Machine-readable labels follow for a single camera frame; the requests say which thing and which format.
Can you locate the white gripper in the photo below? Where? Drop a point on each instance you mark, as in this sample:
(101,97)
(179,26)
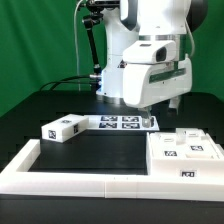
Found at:
(146,85)

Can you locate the white cabinet body box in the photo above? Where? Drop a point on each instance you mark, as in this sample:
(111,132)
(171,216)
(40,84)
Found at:
(185,153)

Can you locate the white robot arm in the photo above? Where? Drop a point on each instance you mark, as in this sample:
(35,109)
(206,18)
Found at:
(123,22)

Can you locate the white cabinet top block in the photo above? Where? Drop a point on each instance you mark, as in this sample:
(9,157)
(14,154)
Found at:
(65,128)

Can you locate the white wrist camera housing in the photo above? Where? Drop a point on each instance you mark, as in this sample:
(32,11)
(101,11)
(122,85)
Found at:
(150,52)

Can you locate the white fiducial marker base plate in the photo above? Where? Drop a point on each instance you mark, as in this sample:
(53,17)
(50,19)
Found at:
(115,122)

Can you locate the black articulated camera mount arm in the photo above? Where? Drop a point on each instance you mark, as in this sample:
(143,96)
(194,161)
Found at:
(89,22)

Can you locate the white U-shaped border frame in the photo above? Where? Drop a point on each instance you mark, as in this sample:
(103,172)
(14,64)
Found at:
(17,179)

